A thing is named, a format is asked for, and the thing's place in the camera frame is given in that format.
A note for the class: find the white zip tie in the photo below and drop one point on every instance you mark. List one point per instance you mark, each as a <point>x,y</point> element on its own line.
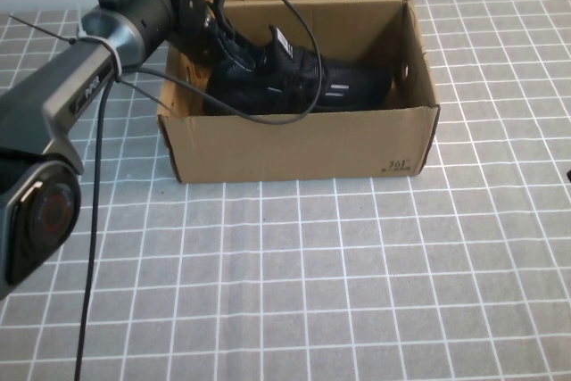
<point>117,62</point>

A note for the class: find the brown cardboard shoe box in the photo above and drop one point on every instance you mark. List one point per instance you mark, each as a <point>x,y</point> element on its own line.
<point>290,149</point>

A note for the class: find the black knit sneaker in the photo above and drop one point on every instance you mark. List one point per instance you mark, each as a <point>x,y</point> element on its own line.
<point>357,82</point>

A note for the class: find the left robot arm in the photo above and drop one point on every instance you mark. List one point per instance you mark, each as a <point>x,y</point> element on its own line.
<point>58,77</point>

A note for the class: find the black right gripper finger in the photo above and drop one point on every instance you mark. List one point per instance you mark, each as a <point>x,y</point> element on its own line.
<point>568,176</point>

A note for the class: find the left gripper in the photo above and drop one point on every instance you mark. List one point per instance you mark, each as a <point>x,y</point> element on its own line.
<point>192,19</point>

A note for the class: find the grey white checked tablecloth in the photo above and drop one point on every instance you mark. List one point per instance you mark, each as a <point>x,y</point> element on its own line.
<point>401,265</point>

